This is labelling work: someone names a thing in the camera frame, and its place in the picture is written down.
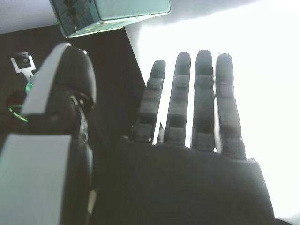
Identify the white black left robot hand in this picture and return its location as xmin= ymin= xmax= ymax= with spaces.
xmin=0 ymin=42 xmax=278 ymax=225

